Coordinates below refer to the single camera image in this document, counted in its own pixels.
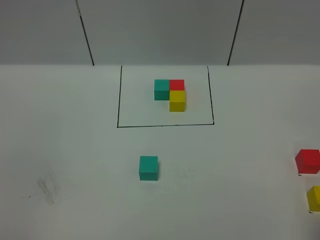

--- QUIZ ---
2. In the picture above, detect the white template sheet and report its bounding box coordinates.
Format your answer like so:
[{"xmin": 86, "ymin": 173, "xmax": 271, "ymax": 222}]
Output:
[{"xmin": 117, "ymin": 65, "xmax": 215, "ymax": 128}]

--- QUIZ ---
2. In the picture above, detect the yellow template cube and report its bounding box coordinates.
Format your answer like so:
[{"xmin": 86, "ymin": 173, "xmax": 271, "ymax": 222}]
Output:
[{"xmin": 169, "ymin": 90, "xmax": 186, "ymax": 112}]

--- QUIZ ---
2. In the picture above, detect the green template cube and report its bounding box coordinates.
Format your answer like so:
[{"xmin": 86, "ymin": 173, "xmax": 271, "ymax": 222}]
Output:
[{"xmin": 154, "ymin": 79, "xmax": 170, "ymax": 101}]

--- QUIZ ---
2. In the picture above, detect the red template cube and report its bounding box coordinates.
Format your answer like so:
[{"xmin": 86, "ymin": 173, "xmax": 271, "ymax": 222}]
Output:
[{"xmin": 169, "ymin": 79, "xmax": 185, "ymax": 91}]

